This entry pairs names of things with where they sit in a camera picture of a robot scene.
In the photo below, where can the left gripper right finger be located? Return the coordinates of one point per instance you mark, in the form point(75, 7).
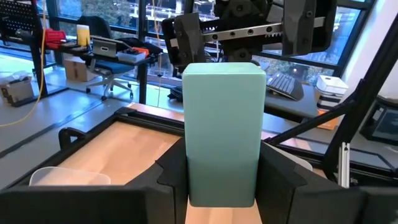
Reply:
point(311, 205)

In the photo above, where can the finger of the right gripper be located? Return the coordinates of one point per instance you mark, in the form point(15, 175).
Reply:
point(189, 43)
point(304, 28)

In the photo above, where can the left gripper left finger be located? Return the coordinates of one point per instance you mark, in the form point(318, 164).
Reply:
point(93, 205)

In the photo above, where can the teal rectangular block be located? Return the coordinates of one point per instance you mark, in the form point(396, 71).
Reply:
point(224, 133)

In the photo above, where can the clear plastic bin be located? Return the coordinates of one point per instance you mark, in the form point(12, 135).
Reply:
point(68, 177)

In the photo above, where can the silver aluminium extrusion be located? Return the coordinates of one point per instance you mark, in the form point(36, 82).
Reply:
point(344, 165)

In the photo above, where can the black keyboard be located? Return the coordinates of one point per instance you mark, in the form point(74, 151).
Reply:
point(284, 85)

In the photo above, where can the clear parts box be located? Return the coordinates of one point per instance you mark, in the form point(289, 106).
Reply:
point(130, 57)

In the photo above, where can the black office desk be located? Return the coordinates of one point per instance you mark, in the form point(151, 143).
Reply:
point(141, 81)

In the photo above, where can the white device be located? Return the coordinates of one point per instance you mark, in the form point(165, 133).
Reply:
point(331, 84)

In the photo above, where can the black and white striped box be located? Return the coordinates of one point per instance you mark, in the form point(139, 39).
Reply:
point(326, 102)

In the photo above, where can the black side desk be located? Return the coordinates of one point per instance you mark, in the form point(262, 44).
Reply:
point(295, 107)

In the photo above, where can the blue office chair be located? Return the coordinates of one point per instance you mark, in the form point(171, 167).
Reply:
point(109, 67)

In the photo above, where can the orange paper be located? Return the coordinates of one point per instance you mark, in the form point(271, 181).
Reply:
point(329, 123)

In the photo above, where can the grey metal box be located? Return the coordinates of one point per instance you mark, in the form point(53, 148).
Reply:
point(104, 48)

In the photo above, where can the yellow cylinder container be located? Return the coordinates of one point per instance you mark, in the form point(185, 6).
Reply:
point(83, 35)

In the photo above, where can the black screen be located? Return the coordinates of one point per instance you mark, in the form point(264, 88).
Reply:
point(384, 124)

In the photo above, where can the cardboard box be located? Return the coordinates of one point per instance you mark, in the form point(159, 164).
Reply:
point(77, 70)

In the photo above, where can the red bag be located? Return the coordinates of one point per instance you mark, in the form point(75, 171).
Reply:
point(54, 39)

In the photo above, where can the box under plastic wrap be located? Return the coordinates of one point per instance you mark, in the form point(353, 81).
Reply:
point(17, 90)

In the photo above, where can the black pegboard cart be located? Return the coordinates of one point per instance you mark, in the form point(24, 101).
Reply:
point(18, 15)

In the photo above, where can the black aluminium table frame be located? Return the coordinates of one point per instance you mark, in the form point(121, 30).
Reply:
point(149, 119)

